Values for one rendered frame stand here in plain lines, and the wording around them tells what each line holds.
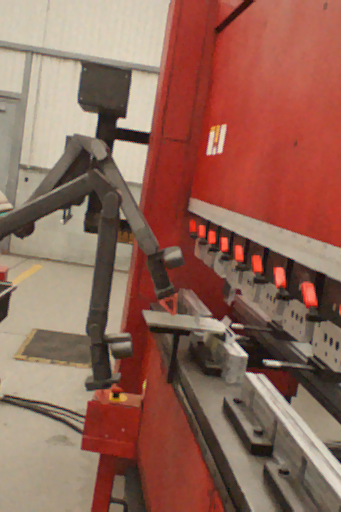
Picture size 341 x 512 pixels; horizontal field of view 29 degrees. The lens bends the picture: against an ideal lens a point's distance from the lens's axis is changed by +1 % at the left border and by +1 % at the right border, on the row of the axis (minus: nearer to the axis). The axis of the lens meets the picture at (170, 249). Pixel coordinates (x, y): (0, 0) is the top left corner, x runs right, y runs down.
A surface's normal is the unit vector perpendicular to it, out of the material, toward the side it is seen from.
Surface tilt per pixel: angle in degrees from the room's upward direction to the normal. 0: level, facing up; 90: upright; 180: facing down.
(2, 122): 90
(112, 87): 90
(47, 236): 90
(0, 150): 90
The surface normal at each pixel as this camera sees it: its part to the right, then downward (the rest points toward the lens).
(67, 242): -0.01, 0.11
